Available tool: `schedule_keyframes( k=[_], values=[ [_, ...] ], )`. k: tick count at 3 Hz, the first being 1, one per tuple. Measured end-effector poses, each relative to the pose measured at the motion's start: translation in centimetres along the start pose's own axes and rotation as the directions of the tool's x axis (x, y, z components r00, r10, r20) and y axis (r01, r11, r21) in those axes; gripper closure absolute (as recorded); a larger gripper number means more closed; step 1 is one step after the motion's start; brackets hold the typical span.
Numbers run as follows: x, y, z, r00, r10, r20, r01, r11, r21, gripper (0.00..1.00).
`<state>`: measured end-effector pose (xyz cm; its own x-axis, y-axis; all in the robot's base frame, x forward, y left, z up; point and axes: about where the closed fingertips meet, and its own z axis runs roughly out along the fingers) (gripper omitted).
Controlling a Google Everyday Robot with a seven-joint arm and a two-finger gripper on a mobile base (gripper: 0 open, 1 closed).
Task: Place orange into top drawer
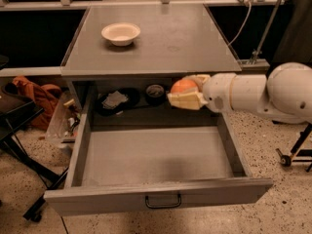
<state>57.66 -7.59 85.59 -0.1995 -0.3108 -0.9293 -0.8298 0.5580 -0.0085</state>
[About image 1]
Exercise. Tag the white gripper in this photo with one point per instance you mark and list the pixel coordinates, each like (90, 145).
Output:
(216, 92)

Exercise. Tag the orange fruit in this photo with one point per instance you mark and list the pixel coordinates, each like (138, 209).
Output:
(184, 86)

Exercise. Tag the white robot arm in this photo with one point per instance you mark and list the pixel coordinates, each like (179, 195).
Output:
(285, 95)

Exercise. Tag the grey open drawer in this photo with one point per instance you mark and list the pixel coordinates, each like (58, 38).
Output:
(118, 160)

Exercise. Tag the black tape roll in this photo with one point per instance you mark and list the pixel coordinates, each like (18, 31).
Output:
(155, 94)

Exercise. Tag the grey cabinet table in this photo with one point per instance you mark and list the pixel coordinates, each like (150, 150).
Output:
(174, 40)

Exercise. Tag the black cap with paper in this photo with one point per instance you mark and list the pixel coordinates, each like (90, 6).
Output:
(115, 102)

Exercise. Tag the metal pole stand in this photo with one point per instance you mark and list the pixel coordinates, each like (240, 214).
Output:
(257, 51)

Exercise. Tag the white bowl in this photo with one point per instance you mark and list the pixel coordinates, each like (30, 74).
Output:
(121, 34)

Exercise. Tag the black wheeled stand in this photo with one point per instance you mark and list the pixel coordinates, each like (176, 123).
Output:
(298, 154)

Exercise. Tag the clear plastic bag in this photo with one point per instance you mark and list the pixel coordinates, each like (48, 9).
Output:
(63, 126)

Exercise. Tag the orange cloth bag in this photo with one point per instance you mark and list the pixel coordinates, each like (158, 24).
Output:
(46, 96)

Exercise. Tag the black drawer handle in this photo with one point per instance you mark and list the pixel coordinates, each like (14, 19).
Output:
(163, 201)

